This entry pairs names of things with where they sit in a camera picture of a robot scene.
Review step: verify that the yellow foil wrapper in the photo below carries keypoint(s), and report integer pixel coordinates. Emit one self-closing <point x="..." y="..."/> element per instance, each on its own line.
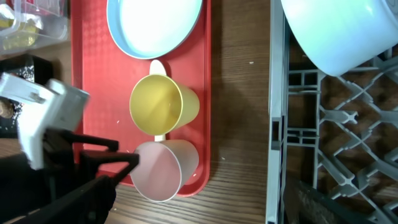
<point x="24" y="37"/>

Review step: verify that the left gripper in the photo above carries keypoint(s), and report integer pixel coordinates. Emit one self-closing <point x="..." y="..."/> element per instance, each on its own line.
<point x="59" y="150"/>

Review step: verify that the pink cup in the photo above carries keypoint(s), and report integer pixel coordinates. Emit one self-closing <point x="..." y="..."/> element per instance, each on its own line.
<point x="164" y="167"/>

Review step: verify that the white plastic spoon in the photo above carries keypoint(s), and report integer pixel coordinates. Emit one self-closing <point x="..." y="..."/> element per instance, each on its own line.
<point x="156" y="68"/>

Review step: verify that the brown round food piece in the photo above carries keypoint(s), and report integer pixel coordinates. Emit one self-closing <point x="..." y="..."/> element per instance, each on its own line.
<point x="6" y="109"/>

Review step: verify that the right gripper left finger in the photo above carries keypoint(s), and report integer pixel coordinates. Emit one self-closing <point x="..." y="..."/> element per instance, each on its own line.
<point x="60" y="199"/>

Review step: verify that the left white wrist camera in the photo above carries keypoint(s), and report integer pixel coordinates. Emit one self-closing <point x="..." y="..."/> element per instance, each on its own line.
<point x="61" y="107"/>

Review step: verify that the grey dishwasher rack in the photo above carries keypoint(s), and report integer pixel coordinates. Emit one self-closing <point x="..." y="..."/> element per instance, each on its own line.
<point x="336" y="134"/>

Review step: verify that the light blue bowl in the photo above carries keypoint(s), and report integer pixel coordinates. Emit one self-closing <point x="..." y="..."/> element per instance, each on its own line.
<point x="338" y="35"/>

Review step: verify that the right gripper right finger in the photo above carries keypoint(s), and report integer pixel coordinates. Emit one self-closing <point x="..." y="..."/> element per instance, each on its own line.
<point x="304" y="204"/>

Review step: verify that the clear plastic bin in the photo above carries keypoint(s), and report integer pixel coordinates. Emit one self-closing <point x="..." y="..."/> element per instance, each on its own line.
<point x="50" y="16"/>

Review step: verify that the light blue plate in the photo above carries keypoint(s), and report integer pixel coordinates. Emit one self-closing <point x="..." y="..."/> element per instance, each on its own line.
<point x="147" y="29"/>

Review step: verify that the yellow cup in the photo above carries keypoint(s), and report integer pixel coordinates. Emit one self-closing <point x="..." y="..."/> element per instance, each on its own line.
<point x="158" y="105"/>

